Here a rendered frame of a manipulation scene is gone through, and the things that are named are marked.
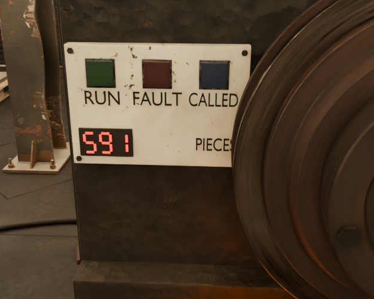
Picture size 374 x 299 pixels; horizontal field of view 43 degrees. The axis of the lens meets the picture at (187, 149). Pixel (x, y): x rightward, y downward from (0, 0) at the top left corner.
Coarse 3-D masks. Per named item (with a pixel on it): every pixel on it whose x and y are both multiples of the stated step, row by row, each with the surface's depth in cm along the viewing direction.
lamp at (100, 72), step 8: (88, 64) 66; (96, 64) 66; (104, 64) 66; (112, 64) 66; (88, 72) 66; (96, 72) 66; (104, 72) 66; (112, 72) 66; (88, 80) 67; (96, 80) 67; (104, 80) 67; (112, 80) 67
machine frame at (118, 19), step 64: (64, 0) 66; (128, 0) 65; (192, 0) 65; (256, 0) 64; (64, 64) 69; (256, 64) 67; (128, 192) 76; (192, 192) 75; (128, 256) 80; (192, 256) 79
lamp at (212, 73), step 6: (204, 66) 65; (210, 66) 65; (216, 66) 65; (222, 66) 65; (204, 72) 66; (210, 72) 66; (216, 72) 66; (222, 72) 66; (204, 78) 66; (210, 78) 66; (216, 78) 66; (222, 78) 66; (204, 84) 66; (210, 84) 66; (216, 84) 66; (222, 84) 66
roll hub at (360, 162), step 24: (360, 120) 48; (336, 144) 50; (360, 144) 46; (336, 168) 48; (360, 168) 47; (336, 192) 48; (360, 192) 48; (336, 216) 49; (360, 216) 49; (336, 240) 50; (360, 264) 51
